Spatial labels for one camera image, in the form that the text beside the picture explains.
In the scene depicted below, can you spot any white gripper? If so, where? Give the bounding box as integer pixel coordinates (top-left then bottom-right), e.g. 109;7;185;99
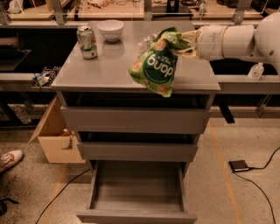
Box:
173;24;227;61

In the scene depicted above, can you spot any green rice chip bag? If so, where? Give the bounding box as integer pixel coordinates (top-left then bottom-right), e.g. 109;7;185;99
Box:
128;27;191;97

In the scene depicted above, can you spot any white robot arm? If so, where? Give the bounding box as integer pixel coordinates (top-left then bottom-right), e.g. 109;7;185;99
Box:
174;12;280;74

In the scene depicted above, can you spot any grey drawer cabinet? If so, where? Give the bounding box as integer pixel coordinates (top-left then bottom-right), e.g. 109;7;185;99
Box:
51;19;221;176

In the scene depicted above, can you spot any grey top drawer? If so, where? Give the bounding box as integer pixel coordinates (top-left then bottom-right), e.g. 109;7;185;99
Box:
61;106;209;134

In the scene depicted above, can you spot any grey drawer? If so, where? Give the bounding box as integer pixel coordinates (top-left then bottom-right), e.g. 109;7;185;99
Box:
77;161;197;224
77;142;197;162
61;106;209;134

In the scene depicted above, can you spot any grey middle drawer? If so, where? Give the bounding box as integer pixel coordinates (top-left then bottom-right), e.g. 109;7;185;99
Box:
77;142;197;162

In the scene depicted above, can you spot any grey bottom drawer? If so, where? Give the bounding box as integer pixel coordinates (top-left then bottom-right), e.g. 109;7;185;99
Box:
77;161;197;224

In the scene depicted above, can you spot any clear plastic water bottle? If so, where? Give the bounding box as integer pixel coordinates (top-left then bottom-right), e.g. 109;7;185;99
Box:
138;33;158;53

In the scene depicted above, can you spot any white ceramic bowl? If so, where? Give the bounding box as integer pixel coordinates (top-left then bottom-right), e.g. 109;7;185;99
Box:
97;19;124;41

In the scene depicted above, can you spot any green soda can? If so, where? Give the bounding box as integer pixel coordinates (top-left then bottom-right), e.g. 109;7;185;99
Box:
76;25;97;59

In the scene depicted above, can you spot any black foot pedal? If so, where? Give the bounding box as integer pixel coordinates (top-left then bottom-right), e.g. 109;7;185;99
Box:
228;160;249;172

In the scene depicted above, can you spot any orange bottle in box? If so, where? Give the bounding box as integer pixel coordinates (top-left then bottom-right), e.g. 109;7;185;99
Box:
61;129;75;137

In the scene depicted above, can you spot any grey metal shelf rack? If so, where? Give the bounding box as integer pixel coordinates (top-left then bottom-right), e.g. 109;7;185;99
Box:
0;0;280;126

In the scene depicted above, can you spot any open cardboard box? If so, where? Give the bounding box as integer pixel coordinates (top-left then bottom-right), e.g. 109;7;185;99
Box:
29;96;85;164

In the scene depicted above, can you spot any white red sneaker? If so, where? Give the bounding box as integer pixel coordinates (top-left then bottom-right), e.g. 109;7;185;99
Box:
0;150;24;173

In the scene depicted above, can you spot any black pedal cable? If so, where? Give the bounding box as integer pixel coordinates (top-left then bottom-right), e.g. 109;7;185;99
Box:
233;146;280;224

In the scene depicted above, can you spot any black floor cable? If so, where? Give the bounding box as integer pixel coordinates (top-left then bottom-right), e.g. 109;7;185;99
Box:
35;168;91;224

